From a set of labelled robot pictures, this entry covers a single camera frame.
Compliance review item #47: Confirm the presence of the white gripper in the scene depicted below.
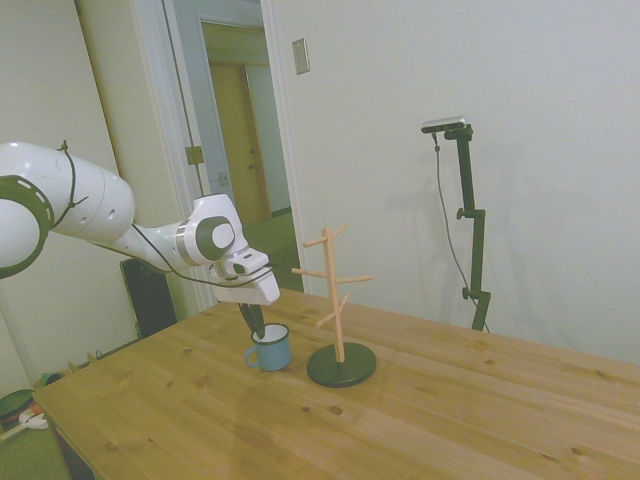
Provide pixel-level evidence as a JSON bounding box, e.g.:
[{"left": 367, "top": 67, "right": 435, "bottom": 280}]
[{"left": 209, "top": 264, "right": 282, "bottom": 338}]

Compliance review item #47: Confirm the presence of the blue enamel mug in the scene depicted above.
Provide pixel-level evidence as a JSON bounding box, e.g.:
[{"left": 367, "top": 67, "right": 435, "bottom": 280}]
[{"left": 243, "top": 322, "right": 293, "bottom": 373}]

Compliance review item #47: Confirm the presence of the wooden mug tree black base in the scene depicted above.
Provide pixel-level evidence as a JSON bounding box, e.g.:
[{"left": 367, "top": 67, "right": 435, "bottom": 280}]
[{"left": 290, "top": 223, "right": 378, "bottom": 389}]

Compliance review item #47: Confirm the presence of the black computer case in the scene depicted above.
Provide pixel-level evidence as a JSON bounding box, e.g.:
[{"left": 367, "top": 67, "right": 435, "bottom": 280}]
[{"left": 119, "top": 257, "right": 179, "bottom": 340}]

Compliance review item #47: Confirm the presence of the wooden hallway door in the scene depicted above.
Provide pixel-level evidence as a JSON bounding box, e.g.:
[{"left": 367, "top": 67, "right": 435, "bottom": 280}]
[{"left": 208, "top": 61, "right": 275, "bottom": 227}]

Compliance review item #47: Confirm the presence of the white tool on floor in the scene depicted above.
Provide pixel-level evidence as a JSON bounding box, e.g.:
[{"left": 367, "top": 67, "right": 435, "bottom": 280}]
[{"left": 0, "top": 411, "right": 51, "bottom": 442}]

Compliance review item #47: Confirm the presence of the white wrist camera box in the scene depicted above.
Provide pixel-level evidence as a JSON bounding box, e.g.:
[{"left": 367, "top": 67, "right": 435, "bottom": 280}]
[{"left": 222, "top": 249, "right": 272, "bottom": 280}]

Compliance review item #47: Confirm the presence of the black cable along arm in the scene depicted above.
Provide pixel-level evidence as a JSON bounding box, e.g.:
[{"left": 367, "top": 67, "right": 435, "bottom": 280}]
[{"left": 49, "top": 140, "right": 277, "bottom": 290}]

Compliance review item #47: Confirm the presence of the black articulated camera stand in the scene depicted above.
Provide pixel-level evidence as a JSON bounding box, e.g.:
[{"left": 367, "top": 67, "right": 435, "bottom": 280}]
[{"left": 441, "top": 124, "right": 493, "bottom": 333}]

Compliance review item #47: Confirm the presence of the metal wall switch plate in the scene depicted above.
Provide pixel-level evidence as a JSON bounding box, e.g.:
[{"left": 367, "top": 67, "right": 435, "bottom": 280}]
[{"left": 291, "top": 37, "right": 311, "bottom": 77}]

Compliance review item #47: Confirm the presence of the grey camera on stand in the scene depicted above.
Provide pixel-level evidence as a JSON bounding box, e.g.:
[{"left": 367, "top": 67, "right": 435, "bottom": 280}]
[{"left": 420, "top": 115, "right": 471, "bottom": 136}]

